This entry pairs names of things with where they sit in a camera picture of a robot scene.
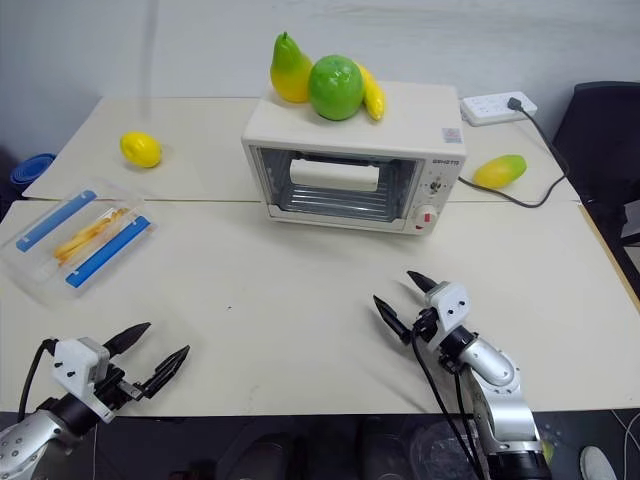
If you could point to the yellow banana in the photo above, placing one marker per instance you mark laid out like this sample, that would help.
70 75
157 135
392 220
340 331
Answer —
374 95

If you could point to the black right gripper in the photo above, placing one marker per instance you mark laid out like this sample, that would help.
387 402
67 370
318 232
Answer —
426 327

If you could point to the yellow green pear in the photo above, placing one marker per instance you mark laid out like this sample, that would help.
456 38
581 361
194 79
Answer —
289 70

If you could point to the yellow lemon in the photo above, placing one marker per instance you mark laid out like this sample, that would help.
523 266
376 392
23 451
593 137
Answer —
140 150

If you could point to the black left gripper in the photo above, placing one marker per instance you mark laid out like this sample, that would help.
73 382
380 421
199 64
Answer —
117 387

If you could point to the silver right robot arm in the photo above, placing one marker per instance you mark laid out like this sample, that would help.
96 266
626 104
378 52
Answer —
495 370

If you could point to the blue roll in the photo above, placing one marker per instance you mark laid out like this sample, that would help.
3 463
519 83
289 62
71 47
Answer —
32 167

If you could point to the green apple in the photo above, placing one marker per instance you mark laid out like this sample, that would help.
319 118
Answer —
335 87

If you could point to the french fries pile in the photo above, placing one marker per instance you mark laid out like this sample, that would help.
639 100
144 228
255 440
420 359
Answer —
87 237

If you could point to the clear plastic tray with blue bars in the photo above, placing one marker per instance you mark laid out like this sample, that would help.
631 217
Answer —
30 270

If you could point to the white power strip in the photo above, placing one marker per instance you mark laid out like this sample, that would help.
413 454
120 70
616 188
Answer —
487 107

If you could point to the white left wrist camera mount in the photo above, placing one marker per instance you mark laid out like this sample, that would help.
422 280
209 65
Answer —
75 362

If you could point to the yellow green mango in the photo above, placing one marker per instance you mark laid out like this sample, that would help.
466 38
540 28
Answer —
500 171

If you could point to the black chair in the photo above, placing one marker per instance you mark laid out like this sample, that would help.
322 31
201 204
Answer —
600 145

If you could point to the black power plug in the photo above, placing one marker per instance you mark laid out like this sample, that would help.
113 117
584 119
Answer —
515 104

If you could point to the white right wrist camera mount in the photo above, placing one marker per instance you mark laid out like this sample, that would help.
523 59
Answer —
450 305

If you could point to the white toaster oven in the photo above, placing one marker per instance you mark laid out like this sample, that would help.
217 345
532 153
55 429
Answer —
420 115

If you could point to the blue container clasp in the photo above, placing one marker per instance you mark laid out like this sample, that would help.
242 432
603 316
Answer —
107 252
55 220

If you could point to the white shoe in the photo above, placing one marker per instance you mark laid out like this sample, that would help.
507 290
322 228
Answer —
597 465

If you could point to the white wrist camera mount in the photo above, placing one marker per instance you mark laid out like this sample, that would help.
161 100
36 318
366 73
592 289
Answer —
75 362
450 305

